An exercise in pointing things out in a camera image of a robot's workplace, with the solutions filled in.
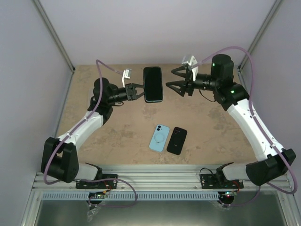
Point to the left aluminium corner post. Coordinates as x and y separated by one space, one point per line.
53 33

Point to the aluminium rail frame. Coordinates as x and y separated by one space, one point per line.
137 178

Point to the right circuit board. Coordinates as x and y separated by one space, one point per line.
230 193

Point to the light blue cased phone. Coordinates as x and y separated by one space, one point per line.
159 138

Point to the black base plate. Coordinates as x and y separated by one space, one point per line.
213 181
106 185

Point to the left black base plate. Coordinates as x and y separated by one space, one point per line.
106 185

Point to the right aluminium corner post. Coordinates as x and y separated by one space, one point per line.
265 24

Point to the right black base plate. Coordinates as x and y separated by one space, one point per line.
213 181

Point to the dark teal smartphone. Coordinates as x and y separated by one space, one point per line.
153 84

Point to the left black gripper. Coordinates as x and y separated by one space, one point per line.
129 86

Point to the clear plastic bag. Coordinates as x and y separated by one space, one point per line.
92 212

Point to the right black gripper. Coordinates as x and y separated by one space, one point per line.
183 84

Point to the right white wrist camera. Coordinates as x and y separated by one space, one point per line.
189 62

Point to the blue slotted cable duct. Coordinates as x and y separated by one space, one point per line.
130 196

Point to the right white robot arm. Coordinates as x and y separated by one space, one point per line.
272 158

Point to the beige phone case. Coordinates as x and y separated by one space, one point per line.
90 97

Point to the circuit board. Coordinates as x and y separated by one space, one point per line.
98 195
230 193

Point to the left circuit board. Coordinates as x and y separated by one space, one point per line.
98 195

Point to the black cased phone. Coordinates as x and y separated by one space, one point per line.
153 84
176 141

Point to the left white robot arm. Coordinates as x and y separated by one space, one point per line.
60 155

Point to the aluminium corner post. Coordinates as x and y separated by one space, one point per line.
53 33
265 24

